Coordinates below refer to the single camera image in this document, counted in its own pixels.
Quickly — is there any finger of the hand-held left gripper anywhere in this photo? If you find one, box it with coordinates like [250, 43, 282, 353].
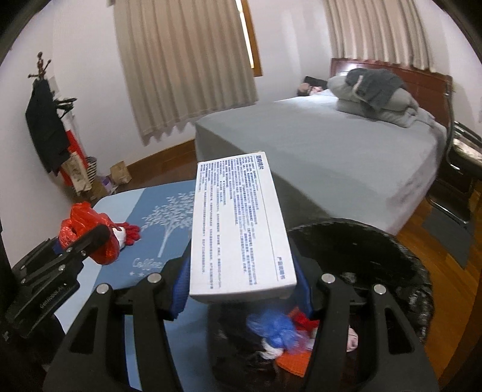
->
[19, 224, 111, 292]
[11, 237, 64, 277]

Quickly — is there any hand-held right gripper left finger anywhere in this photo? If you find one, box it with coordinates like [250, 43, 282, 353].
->
[45, 241, 193, 392]

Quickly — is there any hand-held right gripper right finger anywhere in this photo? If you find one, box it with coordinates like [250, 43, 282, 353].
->
[288, 256, 440, 392]

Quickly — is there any black trash bin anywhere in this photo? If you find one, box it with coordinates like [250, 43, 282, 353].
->
[209, 218, 433, 392]

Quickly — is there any orange foam net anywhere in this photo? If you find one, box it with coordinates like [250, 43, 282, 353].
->
[275, 349, 314, 378]

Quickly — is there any white printed box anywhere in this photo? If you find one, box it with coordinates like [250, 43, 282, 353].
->
[189, 151, 298, 305]

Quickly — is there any red white glove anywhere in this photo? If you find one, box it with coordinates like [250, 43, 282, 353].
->
[111, 222, 141, 247]

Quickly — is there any blue crumpled plastic wrapper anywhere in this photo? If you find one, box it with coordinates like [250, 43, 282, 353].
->
[246, 310, 302, 355]

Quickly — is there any printed paper bag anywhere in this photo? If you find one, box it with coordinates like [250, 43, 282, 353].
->
[62, 153, 93, 194]

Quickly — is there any blue tree print tablecloth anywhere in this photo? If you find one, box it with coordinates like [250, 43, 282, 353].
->
[53, 180, 211, 392]

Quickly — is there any brown paper bag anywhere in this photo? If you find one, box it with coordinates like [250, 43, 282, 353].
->
[110, 161, 132, 185]

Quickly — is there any pink paper scrap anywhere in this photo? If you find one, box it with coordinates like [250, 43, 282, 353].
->
[346, 326, 361, 353]

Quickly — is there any red hanging bag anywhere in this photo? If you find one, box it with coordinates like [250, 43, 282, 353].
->
[60, 130, 87, 187]

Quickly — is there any black coat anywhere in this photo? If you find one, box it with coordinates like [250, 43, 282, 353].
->
[25, 80, 70, 174]

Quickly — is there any grey bed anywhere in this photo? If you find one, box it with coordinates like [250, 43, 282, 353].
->
[195, 90, 449, 236]

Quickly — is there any black hanger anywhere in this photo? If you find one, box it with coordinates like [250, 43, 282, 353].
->
[53, 97, 78, 114]

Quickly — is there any grey floor mat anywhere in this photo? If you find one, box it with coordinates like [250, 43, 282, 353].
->
[421, 211, 474, 269]

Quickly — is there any wooden coat rack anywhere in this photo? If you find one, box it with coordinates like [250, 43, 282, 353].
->
[28, 52, 51, 81]

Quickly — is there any wide beige curtain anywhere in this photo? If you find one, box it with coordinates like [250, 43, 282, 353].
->
[113, 0, 260, 147]

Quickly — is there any folded grey duvet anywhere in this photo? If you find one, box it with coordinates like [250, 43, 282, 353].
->
[327, 73, 437, 129]

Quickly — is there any black metal chair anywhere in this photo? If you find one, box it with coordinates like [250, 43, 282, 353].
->
[427, 75, 482, 227]

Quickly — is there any dark grey cloth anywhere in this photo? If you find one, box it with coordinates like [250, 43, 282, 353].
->
[346, 68, 409, 110]

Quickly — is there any wooden headboard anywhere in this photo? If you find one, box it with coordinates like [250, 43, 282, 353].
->
[330, 58, 452, 127]

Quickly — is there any narrow beige curtain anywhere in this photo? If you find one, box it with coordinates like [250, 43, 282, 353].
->
[323, 0, 437, 72]

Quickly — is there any wooden window frame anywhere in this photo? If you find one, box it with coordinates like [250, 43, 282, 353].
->
[238, 0, 263, 79]

